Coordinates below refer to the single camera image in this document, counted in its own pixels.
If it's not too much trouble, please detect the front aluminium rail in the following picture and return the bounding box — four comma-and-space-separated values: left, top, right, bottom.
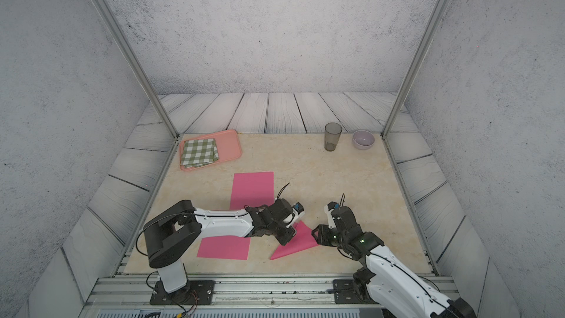
85, 275, 381, 312

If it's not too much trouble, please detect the pink square paper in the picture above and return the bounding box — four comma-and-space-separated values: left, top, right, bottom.
270, 222, 318, 261

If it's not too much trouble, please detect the green checkered cloth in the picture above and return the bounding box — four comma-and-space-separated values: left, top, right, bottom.
180, 138, 219, 169

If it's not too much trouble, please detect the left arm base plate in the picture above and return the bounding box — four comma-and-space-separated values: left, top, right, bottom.
149, 281, 216, 306

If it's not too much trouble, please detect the right aluminium frame post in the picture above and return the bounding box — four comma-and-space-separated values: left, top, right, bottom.
381, 0, 450, 141

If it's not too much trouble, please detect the pink paper far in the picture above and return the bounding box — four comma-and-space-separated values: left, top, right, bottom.
230, 172, 275, 210

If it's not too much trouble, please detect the pink paper near left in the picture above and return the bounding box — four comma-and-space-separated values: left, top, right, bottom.
197, 236, 251, 261

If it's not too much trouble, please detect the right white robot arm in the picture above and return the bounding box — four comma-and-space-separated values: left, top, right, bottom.
312, 202, 476, 317

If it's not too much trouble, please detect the grey translucent cup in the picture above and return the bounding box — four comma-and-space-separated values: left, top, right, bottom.
324, 122, 343, 152

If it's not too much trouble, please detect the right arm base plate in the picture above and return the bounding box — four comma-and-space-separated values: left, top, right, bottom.
333, 279, 364, 305

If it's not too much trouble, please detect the lilac bowl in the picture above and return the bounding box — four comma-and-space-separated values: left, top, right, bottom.
352, 130, 375, 150

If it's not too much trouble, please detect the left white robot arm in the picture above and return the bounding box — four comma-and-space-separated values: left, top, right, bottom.
141, 198, 305, 294

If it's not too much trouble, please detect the pink plastic tray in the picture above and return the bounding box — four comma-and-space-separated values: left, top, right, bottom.
180, 130, 242, 171

